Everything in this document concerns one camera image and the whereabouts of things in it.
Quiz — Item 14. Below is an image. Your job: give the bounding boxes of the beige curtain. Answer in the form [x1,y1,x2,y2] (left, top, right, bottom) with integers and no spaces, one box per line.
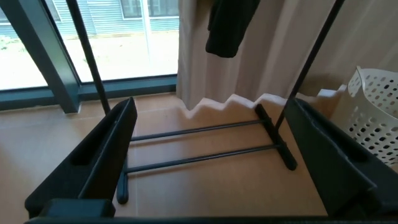
[175,0,398,110]

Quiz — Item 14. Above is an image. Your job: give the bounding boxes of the white laundry basket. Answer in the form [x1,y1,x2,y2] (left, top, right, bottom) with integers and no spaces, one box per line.
[329,65,398,167]

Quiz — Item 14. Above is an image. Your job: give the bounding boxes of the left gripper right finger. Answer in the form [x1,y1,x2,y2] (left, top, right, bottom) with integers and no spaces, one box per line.
[284,95,398,218]

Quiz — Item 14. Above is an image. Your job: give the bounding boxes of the black shorts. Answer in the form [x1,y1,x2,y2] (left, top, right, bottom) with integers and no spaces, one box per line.
[205,0,261,59]

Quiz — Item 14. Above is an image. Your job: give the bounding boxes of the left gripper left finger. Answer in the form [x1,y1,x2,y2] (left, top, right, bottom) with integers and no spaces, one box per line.
[24,96,138,218]

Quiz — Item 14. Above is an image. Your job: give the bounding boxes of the black clothes rack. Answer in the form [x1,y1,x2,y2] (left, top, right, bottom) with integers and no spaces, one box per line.
[65,0,346,205]

